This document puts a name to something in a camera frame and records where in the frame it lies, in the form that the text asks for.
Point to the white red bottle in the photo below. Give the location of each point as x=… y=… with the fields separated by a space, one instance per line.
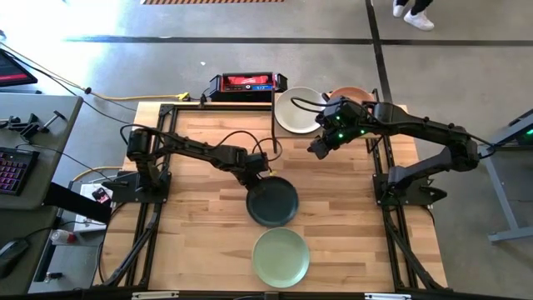
x=62 y=237

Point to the black computer mouse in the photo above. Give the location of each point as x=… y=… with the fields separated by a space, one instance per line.
x=12 y=256

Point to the black aluminium table frame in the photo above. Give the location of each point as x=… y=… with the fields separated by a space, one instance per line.
x=165 y=111

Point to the black flat bar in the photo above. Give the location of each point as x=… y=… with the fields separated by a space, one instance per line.
x=75 y=202

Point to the black backlit keyboard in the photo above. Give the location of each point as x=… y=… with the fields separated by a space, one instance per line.
x=14 y=171

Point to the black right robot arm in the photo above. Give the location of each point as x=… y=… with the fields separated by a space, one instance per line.
x=416 y=123

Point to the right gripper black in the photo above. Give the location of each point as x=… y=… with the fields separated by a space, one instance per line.
x=341 y=121

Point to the black computer monitor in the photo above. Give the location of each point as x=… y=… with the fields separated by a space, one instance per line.
x=12 y=71

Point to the person's shoe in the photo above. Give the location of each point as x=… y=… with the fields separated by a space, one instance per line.
x=399 y=10
x=419 y=21

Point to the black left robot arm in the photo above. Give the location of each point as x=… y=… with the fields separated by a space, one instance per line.
x=195 y=150

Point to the grey desk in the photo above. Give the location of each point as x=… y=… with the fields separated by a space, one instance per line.
x=46 y=175

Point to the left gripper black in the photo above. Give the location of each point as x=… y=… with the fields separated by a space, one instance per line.
x=254 y=164

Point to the light grey plate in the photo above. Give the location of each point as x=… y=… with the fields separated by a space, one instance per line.
x=295 y=114

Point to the white box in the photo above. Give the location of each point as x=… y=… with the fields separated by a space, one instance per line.
x=87 y=223

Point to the light green plate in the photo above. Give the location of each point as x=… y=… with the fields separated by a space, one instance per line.
x=281 y=257

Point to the peach pink plate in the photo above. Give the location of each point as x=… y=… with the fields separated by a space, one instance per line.
x=354 y=92

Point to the red black Milwaukee toolbox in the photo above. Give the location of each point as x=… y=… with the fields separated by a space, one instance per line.
x=245 y=81

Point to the grey metal stand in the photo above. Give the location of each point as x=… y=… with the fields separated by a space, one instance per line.
x=506 y=208

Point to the small black red device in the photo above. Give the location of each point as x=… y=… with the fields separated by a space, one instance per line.
x=101 y=196

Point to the dark teal plate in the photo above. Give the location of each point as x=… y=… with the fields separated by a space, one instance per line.
x=275 y=204

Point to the person's leg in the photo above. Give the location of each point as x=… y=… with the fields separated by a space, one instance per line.
x=402 y=2
x=421 y=6

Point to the black desk clamp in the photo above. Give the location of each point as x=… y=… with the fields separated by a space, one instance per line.
x=52 y=121
x=27 y=127

